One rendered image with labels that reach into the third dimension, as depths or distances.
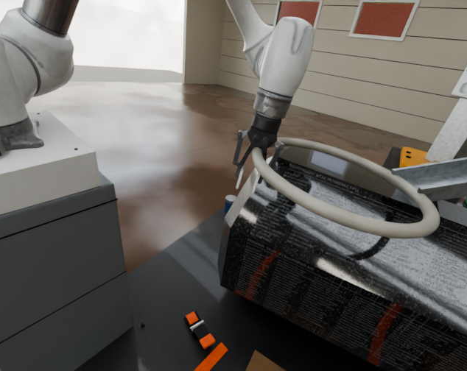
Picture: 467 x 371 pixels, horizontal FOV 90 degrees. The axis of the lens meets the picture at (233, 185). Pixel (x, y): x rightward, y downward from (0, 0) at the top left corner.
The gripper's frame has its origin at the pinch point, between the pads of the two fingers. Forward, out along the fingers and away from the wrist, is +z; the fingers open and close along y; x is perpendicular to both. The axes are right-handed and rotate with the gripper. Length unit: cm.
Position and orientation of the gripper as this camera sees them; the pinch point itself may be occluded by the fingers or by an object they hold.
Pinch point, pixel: (247, 180)
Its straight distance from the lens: 71.2
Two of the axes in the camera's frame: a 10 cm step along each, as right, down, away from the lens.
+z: -2.4, 8.4, 4.8
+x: 1.8, -4.5, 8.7
